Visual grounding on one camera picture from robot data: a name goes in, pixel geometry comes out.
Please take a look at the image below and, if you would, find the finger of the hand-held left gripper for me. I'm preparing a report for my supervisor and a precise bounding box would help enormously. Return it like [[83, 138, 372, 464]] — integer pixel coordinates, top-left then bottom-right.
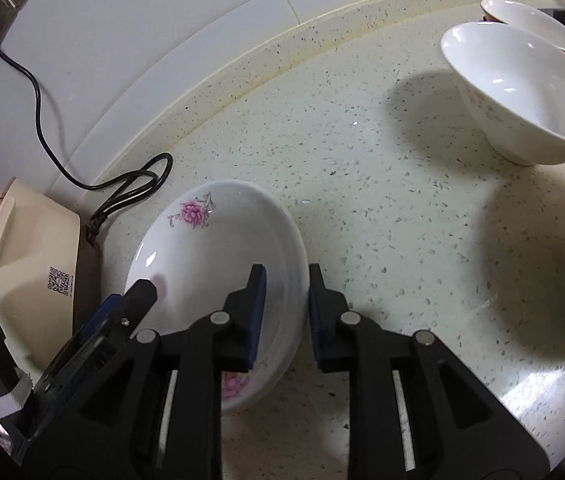
[[25, 278, 159, 429]]

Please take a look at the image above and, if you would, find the plain white bowl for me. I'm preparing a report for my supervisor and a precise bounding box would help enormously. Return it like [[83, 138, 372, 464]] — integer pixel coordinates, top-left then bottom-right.
[[440, 22, 565, 167]]

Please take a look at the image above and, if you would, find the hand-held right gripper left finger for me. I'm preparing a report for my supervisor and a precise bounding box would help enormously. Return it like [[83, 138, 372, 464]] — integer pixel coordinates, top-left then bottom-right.
[[15, 262, 268, 480]]

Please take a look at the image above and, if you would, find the black power cable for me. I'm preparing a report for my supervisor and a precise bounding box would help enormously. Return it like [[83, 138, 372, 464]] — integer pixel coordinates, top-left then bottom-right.
[[0, 34, 174, 249]]

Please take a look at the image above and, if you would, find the white bowl red pattern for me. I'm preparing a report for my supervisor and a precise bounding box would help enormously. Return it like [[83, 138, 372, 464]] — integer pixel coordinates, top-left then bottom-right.
[[480, 0, 565, 57]]

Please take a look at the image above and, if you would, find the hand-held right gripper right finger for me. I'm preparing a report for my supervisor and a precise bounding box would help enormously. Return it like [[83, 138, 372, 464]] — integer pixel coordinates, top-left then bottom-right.
[[309, 261, 551, 480]]

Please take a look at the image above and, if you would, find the cream rice cooker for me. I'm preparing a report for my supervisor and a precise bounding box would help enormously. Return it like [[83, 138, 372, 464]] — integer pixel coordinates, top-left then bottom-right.
[[0, 162, 100, 381]]

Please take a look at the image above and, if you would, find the small white pink-flower plate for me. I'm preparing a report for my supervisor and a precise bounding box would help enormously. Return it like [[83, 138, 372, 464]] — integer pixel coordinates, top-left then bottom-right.
[[123, 178, 299, 413]]

